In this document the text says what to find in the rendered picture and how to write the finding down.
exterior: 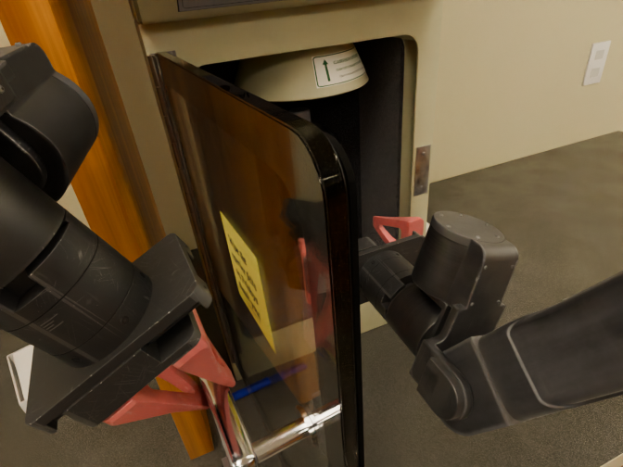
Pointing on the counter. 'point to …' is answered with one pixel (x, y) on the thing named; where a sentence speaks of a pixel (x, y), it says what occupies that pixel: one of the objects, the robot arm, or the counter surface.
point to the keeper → (422, 170)
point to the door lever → (239, 450)
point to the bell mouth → (303, 73)
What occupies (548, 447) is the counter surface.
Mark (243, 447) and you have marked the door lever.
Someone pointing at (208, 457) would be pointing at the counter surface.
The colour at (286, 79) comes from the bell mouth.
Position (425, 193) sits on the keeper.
